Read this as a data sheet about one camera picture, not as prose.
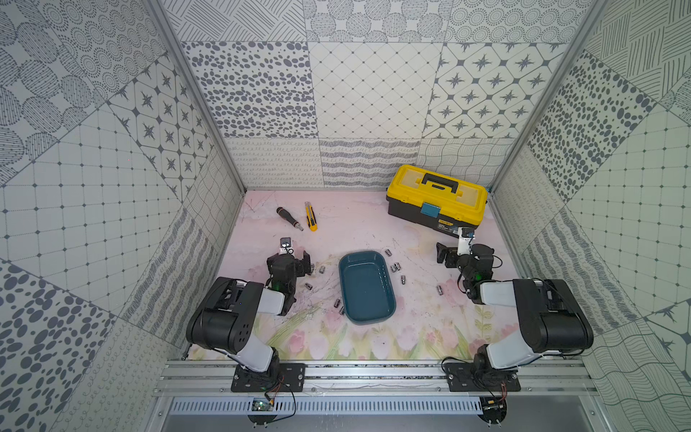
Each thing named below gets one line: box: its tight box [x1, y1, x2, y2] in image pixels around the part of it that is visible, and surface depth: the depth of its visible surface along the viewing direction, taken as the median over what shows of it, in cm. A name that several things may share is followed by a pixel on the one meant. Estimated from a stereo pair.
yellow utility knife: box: [304, 201, 318, 233], surface depth 113 cm
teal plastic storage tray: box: [338, 250, 397, 326], surface depth 92 cm
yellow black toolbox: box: [385, 164, 489, 239], surface depth 100 cm
